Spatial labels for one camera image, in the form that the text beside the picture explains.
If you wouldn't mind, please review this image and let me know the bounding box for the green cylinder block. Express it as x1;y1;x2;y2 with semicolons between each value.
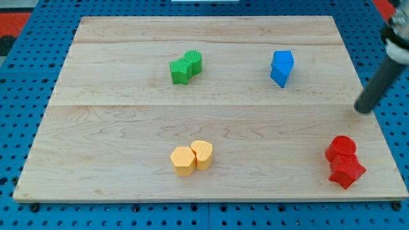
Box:
183;50;202;75

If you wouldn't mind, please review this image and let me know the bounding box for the red cylinder block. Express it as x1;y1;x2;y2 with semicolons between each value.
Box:
325;135;357;162

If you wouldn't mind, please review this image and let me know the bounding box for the green star block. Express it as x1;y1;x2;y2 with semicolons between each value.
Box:
169;58;192;85

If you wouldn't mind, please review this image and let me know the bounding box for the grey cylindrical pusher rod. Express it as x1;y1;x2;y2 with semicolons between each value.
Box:
354;56;407;114

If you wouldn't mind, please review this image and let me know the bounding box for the yellow hexagon block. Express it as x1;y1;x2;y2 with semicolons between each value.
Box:
170;146;196;176

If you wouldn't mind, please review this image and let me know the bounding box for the blue triangle block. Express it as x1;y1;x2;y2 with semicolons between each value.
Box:
270;63;293;88

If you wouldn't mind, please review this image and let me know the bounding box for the yellow heart block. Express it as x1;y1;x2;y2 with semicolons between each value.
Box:
190;140;213;171

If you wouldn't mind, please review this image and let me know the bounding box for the wooden board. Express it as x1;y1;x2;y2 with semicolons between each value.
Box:
13;16;408;203

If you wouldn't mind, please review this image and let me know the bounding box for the red star block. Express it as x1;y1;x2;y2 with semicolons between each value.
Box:
328;155;367;190

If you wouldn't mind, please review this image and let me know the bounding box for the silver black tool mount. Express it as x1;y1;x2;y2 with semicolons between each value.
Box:
382;0;408;66

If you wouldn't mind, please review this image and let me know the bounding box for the blue pentagon block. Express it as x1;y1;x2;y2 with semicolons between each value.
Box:
271;50;294;66

